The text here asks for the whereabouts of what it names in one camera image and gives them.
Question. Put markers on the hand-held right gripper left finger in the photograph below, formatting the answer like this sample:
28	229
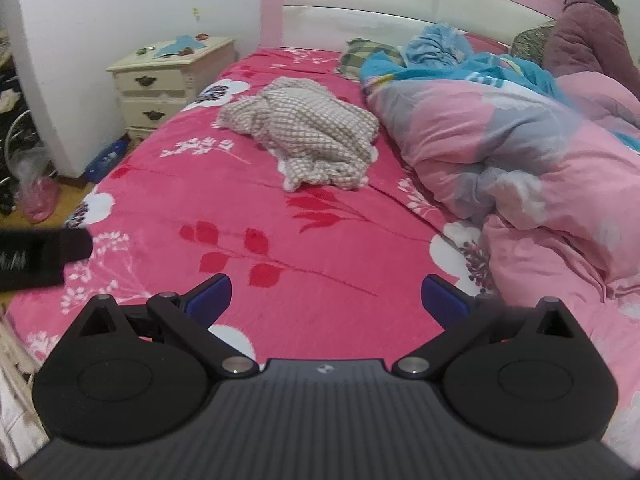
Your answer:
215	295

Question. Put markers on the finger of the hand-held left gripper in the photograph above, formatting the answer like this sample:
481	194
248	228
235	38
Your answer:
77	246

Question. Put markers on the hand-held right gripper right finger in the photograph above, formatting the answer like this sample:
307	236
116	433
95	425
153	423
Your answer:
440	300

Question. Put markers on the beige white houndstooth coat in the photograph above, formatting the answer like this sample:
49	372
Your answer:
310	125

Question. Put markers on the pink plastic bag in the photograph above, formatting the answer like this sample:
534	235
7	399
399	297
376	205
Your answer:
40	200

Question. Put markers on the blue plastic bottle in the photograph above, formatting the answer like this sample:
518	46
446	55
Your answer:
105	160

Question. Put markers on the bicycle wheel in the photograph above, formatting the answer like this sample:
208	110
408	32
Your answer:
15	130

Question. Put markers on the pale pink cloth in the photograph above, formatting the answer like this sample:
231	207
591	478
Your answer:
15	410

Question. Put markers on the cream nightstand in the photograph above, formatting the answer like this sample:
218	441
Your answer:
150	95

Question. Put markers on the pink grey floral quilt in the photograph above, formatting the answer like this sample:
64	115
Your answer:
475	130

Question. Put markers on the blue paper sheet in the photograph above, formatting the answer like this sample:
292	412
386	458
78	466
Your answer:
180	46

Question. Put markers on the blue patterned blanket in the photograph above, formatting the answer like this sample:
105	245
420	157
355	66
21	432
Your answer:
435	45

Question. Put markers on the green plaid pillow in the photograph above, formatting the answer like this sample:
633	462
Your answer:
367	52

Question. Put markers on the floral cushion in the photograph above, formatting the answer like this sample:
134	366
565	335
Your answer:
530	42

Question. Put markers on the white padded headboard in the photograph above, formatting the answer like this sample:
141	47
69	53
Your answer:
375	5

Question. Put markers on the pink bed frame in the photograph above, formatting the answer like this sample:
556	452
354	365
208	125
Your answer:
272	5

